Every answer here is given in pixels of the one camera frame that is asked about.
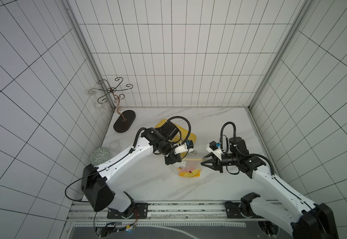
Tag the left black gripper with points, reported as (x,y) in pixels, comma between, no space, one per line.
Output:
(175,158)

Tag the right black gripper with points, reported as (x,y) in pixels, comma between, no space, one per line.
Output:
(218,161)

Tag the clear resealable zip bag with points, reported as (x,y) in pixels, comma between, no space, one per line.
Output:
(188,168)

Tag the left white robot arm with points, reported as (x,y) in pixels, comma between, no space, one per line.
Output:
(96,181)

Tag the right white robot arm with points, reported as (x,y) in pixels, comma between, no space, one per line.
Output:
(299,216)

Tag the yellow plastic tray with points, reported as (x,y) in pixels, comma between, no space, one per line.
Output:
(179,136)

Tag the clear drinking glass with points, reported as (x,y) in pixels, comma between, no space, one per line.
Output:
(115,147)

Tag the black round rack base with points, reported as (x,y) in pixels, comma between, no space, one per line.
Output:
(125,120)

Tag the green patterned ceramic bowl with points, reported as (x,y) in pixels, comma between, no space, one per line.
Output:
(100,156)

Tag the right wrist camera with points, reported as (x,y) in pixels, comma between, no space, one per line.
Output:
(214,150)

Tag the black wire cup rack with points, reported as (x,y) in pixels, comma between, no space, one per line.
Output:
(107,90)

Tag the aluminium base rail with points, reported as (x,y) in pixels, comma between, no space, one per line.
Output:
(168,214)

